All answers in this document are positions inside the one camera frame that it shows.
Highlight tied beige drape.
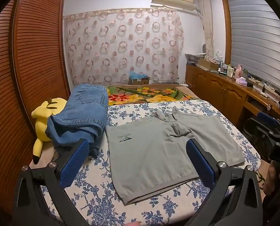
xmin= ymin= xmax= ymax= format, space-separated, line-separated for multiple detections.
xmin=197 ymin=0 xmax=216 ymax=60

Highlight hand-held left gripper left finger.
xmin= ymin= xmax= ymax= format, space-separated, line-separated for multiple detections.
xmin=13 ymin=138 xmax=91 ymax=226

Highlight folded blue jeans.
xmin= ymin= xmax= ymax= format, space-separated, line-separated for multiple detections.
xmin=46 ymin=83 xmax=109 ymax=156

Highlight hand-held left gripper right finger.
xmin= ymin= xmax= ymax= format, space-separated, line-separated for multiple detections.
xmin=186 ymin=138 xmax=264 ymax=226

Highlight small cardboard box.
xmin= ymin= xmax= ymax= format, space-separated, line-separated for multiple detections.
xmin=128 ymin=76 xmax=151 ymax=85

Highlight blue floral bedsheet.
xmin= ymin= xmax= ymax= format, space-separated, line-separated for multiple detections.
xmin=29 ymin=99 xmax=262 ymax=226

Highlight grey window blind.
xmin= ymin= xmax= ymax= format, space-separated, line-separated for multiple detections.
xmin=225 ymin=0 xmax=280 ymax=96

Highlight person's right hand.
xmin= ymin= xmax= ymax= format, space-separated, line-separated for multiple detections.
xmin=264 ymin=161 xmax=280 ymax=196

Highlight white power strip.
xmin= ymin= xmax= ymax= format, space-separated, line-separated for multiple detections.
xmin=248 ymin=76 xmax=276 ymax=94

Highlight open cardboard box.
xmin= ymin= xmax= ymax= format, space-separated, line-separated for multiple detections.
xmin=196 ymin=58 xmax=222 ymax=71

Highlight colourful flower blanket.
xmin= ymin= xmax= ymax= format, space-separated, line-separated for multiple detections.
xmin=106 ymin=85 xmax=200 ymax=106

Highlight yellow plush toy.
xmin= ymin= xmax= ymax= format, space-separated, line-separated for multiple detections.
xmin=31 ymin=97 xmax=68 ymax=165

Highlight person's right forearm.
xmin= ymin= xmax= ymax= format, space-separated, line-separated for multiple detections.
xmin=262 ymin=185 xmax=280 ymax=226

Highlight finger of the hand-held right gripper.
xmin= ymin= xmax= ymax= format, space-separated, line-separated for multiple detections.
xmin=256 ymin=111 xmax=280 ymax=134
xmin=244 ymin=118 xmax=275 ymax=150

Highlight ring patterned sheer curtain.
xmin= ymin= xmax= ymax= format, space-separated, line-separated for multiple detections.
xmin=63 ymin=8 xmax=185 ymax=88

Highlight wooden louvred wardrobe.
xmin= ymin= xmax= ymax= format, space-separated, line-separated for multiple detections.
xmin=0 ymin=0 xmax=71 ymax=213

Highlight wooden cabinet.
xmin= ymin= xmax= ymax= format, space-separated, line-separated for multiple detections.
xmin=185 ymin=64 xmax=280 ymax=133

